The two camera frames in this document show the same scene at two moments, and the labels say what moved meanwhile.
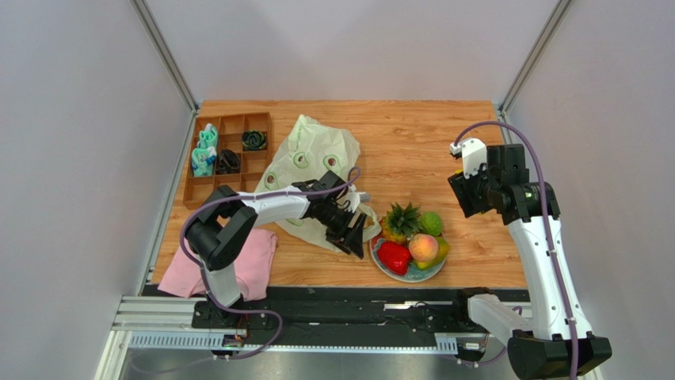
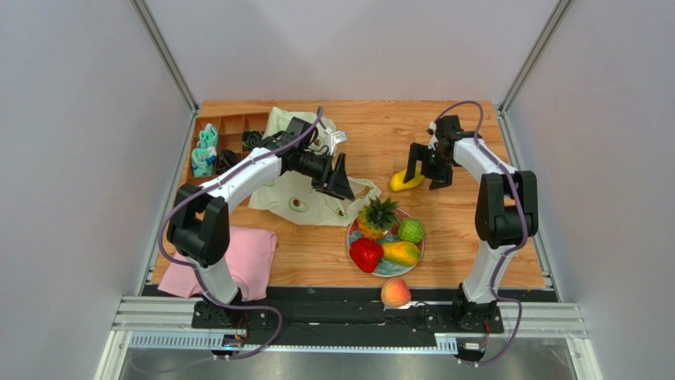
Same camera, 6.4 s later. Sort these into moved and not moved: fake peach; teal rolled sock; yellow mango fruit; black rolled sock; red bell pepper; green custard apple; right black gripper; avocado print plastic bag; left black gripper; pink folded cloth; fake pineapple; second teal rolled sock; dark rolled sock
Moved: red bell pepper; fake peach; green custard apple; right black gripper; left black gripper; yellow mango fruit; avocado print plastic bag; fake pineapple
Not moved: teal rolled sock; pink folded cloth; second teal rolled sock; dark rolled sock; black rolled sock
